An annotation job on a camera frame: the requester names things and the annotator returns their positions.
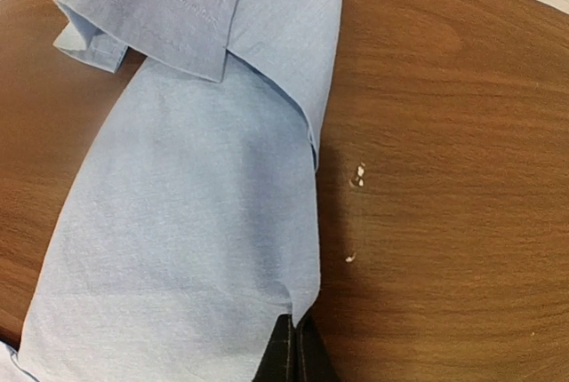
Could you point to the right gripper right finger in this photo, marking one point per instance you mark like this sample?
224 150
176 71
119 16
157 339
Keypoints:
313 363

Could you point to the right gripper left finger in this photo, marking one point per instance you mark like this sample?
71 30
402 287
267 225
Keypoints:
279 359

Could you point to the light blue shirt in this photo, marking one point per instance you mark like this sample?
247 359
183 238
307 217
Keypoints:
192 222

